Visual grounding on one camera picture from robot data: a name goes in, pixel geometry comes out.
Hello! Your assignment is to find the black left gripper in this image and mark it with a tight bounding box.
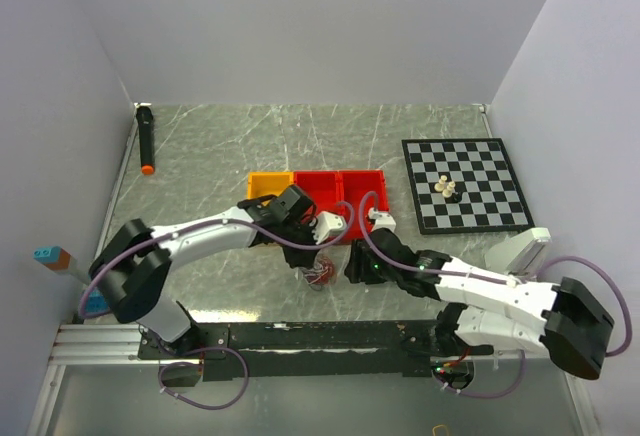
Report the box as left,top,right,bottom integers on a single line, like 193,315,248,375
276,218,327,270

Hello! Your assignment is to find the yellow plastic bin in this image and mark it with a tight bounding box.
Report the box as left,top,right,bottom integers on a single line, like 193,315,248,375
247,171,294,199

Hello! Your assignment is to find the orange thin cable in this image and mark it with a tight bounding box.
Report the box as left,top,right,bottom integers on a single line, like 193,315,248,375
314,254,339,287

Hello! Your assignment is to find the red plastic bin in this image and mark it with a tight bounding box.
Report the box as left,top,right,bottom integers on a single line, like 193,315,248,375
294,171,347,217
339,170,390,244

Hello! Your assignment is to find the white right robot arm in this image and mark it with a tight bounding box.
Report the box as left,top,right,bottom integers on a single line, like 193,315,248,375
344,228,614,380

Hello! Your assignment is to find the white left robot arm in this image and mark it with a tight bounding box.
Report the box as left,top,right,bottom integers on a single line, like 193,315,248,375
89,185,344,358

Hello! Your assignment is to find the cream chess piece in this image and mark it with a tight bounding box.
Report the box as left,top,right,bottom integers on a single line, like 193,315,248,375
434,175,448,193

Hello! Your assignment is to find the cream chess pawn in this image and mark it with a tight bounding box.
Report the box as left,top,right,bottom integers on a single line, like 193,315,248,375
442,181,456,199

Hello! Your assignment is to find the black chess piece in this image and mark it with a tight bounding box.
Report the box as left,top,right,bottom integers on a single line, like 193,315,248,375
448,191,462,203

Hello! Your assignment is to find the black white chessboard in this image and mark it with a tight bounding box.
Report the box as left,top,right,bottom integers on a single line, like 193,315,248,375
401,138,534,235

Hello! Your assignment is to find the white plastic stand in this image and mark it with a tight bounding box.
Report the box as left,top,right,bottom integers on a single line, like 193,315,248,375
484,227,552,279

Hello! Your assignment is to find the black marker orange cap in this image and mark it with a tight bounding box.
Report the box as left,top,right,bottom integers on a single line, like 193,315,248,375
135,105,155,176

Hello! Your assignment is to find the blue white block stack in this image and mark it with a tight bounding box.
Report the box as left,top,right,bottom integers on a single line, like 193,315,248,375
84,291,110,314

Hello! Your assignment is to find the blue orange block tower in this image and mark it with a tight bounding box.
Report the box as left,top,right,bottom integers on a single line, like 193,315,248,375
33,246,90,286

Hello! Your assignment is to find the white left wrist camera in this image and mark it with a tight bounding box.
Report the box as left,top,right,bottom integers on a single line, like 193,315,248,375
312,211,347,245

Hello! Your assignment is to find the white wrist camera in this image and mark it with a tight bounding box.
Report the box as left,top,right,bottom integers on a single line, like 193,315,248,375
367,208,396,232
312,211,347,245

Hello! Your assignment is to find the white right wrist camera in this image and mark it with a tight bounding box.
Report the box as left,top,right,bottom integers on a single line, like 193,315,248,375
367,208,396,232

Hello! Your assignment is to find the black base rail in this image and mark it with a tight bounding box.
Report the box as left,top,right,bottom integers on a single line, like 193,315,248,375
137,319,496,382

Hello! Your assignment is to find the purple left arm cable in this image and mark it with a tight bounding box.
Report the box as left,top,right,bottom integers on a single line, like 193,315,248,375
78,200,357,411

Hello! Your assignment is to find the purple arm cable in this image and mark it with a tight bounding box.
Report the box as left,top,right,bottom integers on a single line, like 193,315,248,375
357,190,634,401
78,200,357,411

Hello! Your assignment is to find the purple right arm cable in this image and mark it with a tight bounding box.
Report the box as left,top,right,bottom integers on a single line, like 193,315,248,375
357,190,634,401

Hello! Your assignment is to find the aluminium frame rail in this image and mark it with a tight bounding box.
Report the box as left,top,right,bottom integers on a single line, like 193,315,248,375
49,323,166,365

